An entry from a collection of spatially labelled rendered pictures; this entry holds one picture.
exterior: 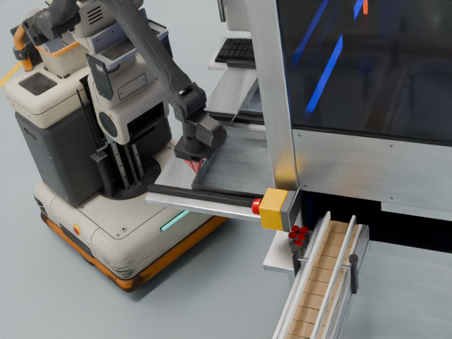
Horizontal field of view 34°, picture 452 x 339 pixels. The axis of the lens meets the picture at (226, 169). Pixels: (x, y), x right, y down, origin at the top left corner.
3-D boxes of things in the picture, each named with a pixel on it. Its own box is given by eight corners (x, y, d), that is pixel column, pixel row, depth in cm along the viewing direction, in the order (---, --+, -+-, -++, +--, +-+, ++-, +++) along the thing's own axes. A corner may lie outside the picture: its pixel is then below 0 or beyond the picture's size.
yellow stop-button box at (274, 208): (298, 212, 178) (296, 190, 174) (290, 233, 174) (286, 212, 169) (269, 207, 181) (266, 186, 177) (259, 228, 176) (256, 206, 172)
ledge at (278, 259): (331, 240, 183) (331, 235, 182) (318, 279, 174) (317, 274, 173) (279, 231, 188) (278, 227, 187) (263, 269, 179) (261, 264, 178)
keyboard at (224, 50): (332, 45, 260) (331, 39, 259) (323, 67, 251) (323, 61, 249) (226, 41, 273) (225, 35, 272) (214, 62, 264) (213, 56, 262)
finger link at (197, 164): (200, 182, 201) (198, 157, 195) (177, 176, 203) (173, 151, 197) (210, 166, 206) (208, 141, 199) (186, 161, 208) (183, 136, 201)
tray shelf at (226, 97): (372, 74, 233) (372, 70, 232) (311, 231, 187) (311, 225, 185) (233, 64, 251) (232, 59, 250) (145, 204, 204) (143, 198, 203)
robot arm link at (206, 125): (196, 84, 188) (171, 102, 184) (228, 103, 182) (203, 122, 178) (202, 118, 197) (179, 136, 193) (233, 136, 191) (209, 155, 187)
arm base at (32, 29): (52, 6, 227) (19, 23, 222) (58, -3, 220) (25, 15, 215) (68, 30, 228) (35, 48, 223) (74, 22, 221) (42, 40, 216)
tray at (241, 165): (337, 146, 207) (336, 137, 204) (313, 210, 189) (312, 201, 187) (225, 134, 219) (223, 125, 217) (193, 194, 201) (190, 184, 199)
